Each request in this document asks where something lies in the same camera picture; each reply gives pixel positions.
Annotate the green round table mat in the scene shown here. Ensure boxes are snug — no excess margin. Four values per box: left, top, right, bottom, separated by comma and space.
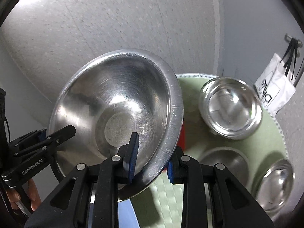
131, 74, 288, 227

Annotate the metal door handle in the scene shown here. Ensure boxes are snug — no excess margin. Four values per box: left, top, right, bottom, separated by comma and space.
284, 33, 302, 45

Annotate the shiny steel bowl upper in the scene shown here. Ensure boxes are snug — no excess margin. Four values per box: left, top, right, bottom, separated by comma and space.
198, 77, 263, 140

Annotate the steel bowl right edge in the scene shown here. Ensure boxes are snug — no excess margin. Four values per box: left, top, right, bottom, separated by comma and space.
254, 158, 295, 217

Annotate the large steel bowl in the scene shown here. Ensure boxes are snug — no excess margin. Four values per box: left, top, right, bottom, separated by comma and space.
47, 49, 184, 201

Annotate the steel bowl middle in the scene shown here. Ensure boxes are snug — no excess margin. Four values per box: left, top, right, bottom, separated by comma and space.
198, 147, 250, 187

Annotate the person's left hand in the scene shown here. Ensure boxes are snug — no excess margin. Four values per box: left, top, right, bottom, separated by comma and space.
6, 179, 42, 212

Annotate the red plastic basin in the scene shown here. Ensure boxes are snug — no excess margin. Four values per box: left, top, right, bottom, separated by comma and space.
176, 123, 186, 151

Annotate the white tote bag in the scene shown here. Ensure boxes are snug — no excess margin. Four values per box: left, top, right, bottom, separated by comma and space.
254, 53, 296, 116

